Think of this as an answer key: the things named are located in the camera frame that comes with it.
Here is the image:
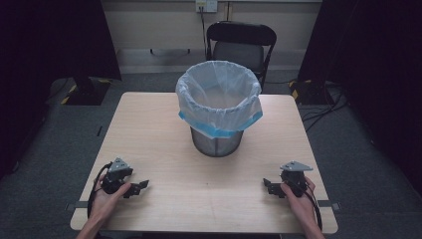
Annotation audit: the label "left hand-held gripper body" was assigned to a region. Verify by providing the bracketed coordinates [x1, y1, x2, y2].
[101, 156, 134, 196]

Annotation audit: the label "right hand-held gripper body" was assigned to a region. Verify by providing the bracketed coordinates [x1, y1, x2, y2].
[279, 160, 315, 199]

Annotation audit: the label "black mesh waste bin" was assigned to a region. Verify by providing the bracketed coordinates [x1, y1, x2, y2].
[189, 126, 245, 158]

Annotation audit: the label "translucent bin liner bag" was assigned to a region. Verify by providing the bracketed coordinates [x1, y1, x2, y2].
[174, 60, 264, 139]

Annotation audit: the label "person's right hand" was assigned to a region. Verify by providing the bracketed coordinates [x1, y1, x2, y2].
[279, 176, 317, 232]

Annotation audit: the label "person's left hand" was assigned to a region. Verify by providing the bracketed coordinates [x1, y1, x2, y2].
[89, 174, 132, 232]

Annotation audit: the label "black stand base striped tape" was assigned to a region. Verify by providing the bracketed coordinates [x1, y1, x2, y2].
[60, 77, 112, 107]
[288, 79, 334, 107]

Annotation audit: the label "black curtain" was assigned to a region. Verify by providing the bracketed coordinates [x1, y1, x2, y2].
[297, 0, 422, 197]
[0, 0, 122, 182]

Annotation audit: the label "black folding chair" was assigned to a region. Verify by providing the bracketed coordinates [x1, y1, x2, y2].
[205, 20, 278, 92]

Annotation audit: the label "right hand-held gripper black cable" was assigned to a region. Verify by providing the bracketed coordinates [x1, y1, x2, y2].
[288, 178, 323, 233]

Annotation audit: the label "grey table strap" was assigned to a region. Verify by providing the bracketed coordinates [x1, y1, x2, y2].
[65, 200, 93, 212]
[316, 199, 341, 212]

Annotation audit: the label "black floor cables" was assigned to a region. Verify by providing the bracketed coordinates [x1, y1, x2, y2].
[300, 82, 349, 133]

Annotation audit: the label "black wall socket cable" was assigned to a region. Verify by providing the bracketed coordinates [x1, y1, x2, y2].
[198, 5, 211, 59]

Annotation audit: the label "white wall socket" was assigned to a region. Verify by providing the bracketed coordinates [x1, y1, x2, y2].
[195, 0, 219, 14]

